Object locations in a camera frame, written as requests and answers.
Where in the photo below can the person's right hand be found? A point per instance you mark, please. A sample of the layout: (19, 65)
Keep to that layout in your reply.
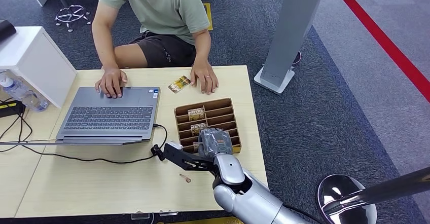
(111, 81)

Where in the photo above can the black device on cabinet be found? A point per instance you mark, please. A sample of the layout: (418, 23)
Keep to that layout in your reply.
(6, 29)

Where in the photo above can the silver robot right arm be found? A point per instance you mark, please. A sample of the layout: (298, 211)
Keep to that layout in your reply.
(248, 195)

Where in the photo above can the yellow object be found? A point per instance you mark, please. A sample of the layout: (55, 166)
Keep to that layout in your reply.
(208, 221)

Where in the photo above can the grey laptop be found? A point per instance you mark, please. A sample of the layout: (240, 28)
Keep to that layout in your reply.
(111, 118)

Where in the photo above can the yellow floor tape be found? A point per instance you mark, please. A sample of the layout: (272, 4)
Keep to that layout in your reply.
(209, 16)

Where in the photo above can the clear table bracket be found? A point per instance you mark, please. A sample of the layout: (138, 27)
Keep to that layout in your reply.
(168, 213)
(140, 216)

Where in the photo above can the cardboard card holder box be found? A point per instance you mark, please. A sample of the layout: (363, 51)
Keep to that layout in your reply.
(221, 115)

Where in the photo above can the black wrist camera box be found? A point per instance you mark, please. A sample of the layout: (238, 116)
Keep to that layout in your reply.
(184, 158)

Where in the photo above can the black clip-on device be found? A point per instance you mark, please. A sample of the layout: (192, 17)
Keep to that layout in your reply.
(157, 151)

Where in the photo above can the person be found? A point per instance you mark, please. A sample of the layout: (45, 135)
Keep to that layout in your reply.
(161, 11)

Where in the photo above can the person's right forearm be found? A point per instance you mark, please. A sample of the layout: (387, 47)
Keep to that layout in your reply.
(102, 48)

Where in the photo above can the hotel key card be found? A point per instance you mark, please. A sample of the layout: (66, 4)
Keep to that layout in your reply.
(197, 146)
(199, 128)
(196, 113)
(179, 84)

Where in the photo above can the person's left hand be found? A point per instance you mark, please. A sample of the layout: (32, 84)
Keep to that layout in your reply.
(205, 78)

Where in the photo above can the small tan tag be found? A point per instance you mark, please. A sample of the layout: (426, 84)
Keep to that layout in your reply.
(184, 178)

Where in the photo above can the white cabinet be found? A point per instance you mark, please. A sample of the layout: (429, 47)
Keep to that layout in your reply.
(37, 61)

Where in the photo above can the red barrier strip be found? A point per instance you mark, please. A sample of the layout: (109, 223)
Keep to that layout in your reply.
(379, 34)

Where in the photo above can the dark round base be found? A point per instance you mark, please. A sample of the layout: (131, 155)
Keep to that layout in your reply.
(297, 58)

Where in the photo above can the person's left forearm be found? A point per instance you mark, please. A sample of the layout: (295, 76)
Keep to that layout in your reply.
(203, 48)

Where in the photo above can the chrome round stand base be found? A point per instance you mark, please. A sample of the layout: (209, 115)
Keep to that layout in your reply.
(336, 190)

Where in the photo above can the clear water bottle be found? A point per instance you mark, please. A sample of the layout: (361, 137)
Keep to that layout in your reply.
(20, 95)

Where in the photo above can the black and yellow box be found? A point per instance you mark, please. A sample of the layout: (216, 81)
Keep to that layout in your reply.
(10, 109)

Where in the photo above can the black office chair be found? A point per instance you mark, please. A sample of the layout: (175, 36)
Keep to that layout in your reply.
(70, 14)

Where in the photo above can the grey kiosk pillar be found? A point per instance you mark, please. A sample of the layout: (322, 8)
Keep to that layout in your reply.
(289, 31)

